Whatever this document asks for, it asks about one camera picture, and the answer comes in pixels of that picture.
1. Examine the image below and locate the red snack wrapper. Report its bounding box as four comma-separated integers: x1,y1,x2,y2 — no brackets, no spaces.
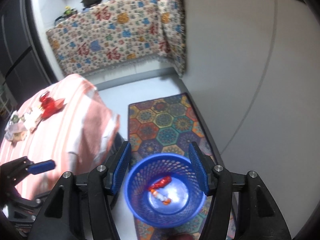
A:
148,176,172,192

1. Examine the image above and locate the orange white snack bag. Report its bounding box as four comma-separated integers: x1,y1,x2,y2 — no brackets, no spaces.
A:
150,189,171,205

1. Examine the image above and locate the pink striped tablecloth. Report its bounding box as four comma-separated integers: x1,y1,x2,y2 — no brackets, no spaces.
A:
1,74,120,199

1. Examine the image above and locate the crushed red can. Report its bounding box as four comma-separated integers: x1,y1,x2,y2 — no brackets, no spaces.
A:
39,91,65,119

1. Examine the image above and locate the blue mesh waste basket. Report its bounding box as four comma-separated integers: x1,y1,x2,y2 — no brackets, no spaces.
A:
124,153,206,228

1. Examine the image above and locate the colourful hexagon floor mat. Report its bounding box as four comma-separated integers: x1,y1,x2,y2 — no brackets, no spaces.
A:
127,92,237,240

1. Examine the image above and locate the green yellow toy figure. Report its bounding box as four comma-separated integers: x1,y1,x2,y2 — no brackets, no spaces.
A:
55,6,78,22

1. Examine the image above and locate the patterned fu character cloth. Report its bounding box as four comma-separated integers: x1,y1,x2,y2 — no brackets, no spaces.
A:
46,0,186,76

